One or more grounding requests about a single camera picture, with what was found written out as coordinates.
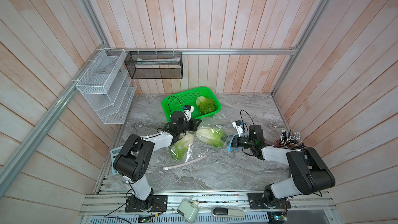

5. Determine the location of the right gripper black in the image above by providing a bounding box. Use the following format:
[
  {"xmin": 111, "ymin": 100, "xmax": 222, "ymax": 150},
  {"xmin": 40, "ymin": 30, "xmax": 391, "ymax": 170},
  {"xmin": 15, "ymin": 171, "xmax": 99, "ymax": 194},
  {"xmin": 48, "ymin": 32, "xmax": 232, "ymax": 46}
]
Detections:
[{"xmin": 222, "ymin": 134, "xmax": 255, "ymax": 150}]

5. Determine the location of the clear zip bag blue seal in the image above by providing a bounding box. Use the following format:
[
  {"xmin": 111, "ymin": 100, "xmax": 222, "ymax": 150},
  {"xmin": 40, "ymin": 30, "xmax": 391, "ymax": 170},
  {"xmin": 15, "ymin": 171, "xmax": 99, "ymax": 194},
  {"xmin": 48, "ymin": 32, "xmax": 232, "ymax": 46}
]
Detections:
[{"xmin": 199, "ymin": 117, "xmax": 247, "ymax": 152}]

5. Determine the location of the chinese cabbage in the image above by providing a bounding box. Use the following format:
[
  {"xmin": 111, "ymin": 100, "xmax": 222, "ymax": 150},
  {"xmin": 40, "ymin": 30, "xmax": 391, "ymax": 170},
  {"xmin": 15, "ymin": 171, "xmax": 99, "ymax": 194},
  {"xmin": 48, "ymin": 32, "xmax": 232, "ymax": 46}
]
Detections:
[
  {"xmin": 169, "ymin": 133, "xmax": 194, "ymax": 161},
  {"xmin": 195, "ymin": 127, "xmax": 226, "ymax": 148},
  {"xmin": 195, "ymin": 96, "xmax": 218, "ymax": 115}
]

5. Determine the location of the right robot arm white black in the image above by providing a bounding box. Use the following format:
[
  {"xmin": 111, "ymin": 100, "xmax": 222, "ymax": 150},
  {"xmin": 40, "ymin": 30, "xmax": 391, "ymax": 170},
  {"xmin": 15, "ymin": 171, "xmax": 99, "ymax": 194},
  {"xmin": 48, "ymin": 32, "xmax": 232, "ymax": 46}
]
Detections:
[{"xmin": 229, "ymin": 120, "xmax": 335, "ymax": 209}]

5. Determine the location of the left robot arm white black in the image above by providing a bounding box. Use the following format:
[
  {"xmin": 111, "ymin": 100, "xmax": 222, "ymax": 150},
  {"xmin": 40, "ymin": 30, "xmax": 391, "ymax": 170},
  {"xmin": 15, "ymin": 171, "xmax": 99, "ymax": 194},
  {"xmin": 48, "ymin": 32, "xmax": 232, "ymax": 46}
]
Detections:
[{"xmin": 113, "ymin": 111, "xmax": 202, "ymax": 201}]

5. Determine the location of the green plastic basket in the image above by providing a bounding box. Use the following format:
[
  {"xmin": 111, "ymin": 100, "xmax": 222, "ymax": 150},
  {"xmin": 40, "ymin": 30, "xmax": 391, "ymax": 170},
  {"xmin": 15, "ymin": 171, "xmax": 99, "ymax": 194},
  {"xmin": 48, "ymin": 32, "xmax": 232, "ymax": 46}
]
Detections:
[{"xmin": 162, "ymin": 87, "xmax": 221, "ymax": 121}]

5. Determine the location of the teal calculator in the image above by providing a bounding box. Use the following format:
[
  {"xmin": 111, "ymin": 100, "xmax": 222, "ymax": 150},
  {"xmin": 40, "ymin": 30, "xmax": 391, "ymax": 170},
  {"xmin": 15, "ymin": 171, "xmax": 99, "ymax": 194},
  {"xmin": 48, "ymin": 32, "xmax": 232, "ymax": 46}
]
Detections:
[{"xmin": 110, "ymin": 146, "xmax": 122, "ymax": 175}]

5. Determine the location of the white box device front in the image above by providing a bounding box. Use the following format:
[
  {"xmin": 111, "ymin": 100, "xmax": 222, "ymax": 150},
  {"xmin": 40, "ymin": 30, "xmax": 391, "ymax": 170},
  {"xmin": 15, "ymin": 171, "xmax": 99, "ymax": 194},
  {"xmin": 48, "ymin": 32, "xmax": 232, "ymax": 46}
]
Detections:
[{"xmin": 177, "ymin": 198, "xmax": 199, "ymax": 224}]

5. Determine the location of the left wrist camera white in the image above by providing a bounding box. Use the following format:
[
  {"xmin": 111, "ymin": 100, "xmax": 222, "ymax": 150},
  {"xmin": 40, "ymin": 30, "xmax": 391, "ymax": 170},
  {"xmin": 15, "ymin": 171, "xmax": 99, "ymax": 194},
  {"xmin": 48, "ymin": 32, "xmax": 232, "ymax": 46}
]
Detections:
[{"xmin": 183, "ymin": 105, "xmax": 194, "ymax": 121}]

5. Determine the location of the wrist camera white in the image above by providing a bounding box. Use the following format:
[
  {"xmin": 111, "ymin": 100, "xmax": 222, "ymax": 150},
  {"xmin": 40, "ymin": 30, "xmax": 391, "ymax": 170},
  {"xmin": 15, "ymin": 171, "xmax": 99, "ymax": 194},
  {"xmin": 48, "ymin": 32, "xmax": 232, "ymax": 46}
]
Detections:
[
  {"xmin": 232, "ymin": 120, "xmax": 245, "ymax": 137},
  {"xmin": 183, "ymin": 105, "xmax": 194, "ymax": 121}
]

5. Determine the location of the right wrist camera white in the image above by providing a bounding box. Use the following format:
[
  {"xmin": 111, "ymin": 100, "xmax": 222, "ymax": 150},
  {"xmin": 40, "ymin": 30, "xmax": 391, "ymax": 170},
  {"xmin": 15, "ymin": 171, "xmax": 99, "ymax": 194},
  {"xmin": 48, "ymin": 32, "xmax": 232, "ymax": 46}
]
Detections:
[{"xmin": 232, "ymin": 120, "xmax": 245, "ymax": 137}]

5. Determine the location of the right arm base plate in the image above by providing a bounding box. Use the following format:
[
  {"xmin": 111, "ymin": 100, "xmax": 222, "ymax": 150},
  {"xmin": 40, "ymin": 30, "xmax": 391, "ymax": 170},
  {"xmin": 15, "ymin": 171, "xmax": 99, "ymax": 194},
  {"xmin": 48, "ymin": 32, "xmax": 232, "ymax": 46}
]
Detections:
[{"xmin": 247, "ymin": 193, "xmax": 291, "ymax": 209}]

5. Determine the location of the black mesh wall basket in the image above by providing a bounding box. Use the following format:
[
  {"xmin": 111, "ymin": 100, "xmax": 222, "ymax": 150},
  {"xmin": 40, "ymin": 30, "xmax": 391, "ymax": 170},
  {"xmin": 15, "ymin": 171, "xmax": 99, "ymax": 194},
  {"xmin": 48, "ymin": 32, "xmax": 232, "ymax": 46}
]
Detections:
[{"xmin": 124, "ymin": 51, "xmax": 183, "ymax": 79}]

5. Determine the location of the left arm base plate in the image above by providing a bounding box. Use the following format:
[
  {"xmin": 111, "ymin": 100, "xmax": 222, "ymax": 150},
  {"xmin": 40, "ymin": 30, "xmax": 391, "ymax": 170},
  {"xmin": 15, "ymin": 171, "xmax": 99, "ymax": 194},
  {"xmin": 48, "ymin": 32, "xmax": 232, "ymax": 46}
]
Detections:
[{"xmin": 125, "ymin": 195, "xmax": 168, "ymax": 213}]

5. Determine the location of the white wire mesh shelf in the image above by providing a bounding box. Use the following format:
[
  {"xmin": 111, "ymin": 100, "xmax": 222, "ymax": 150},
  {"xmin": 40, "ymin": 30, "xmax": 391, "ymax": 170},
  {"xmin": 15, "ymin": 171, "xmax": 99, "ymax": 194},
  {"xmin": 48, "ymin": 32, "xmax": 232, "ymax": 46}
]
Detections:
[{"xmin": 77, "ymin": 48, "xmax": 137, "ymax": 124}]

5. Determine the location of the aluminium rail back wall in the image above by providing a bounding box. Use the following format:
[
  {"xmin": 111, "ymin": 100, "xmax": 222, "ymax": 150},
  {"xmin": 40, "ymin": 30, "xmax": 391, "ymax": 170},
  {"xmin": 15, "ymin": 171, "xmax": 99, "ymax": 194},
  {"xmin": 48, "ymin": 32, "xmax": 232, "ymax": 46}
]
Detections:
[{"xmin": 123, "ymin": 48, "xmax": 298, "ymax": 55}]

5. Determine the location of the aluminium rail wall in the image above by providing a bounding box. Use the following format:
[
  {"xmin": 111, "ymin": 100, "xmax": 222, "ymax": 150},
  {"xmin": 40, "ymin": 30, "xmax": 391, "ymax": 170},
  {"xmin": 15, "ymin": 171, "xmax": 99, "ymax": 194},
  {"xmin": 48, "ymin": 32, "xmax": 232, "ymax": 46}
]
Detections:
[
  {"xmin": 1, "ymin": 44, "xmax": 108, "ymax": 198},
  {"xmin": 123, "ymin": 48, "xmax": 298, "ymax": 55}
]

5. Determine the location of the aluminium rail left wall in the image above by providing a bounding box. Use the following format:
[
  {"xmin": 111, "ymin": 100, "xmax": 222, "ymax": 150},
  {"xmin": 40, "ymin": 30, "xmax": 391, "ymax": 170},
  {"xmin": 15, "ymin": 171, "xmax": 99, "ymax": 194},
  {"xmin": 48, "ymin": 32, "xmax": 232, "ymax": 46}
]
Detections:
[{"xmin": 1, "ymin": 44, "xmax": 108, "ymax": 198}]

